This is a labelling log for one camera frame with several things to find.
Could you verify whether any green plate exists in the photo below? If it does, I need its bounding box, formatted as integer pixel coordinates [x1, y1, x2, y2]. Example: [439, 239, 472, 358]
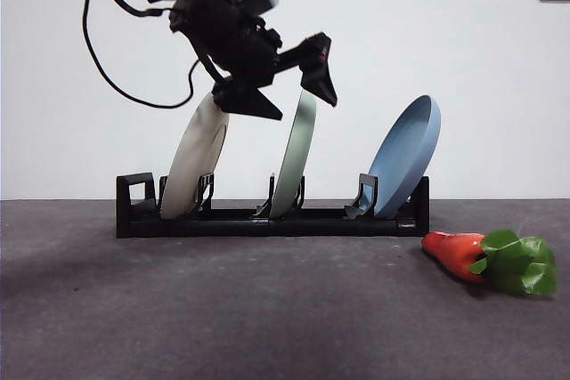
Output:
[270, 88, 318, 220]

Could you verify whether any orange carrot with green leaves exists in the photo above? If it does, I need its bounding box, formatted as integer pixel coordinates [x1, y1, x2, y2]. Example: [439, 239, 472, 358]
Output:
[420, 228, 558, 296]

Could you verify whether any cream plate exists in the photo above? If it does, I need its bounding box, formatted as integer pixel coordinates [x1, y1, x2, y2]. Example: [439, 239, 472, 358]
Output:
[159, 93, 232, 220]

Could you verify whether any blue plate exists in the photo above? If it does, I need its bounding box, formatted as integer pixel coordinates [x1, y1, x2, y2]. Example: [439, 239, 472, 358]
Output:
[368, 94, 443, 217]

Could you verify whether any black plate rack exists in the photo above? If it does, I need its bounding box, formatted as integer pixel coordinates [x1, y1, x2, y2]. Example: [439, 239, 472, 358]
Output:
[115, 171, 431, 239]

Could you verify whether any black cable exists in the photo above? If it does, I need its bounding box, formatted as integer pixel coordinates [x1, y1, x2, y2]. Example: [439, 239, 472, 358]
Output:
[82, 0, 210, 109]

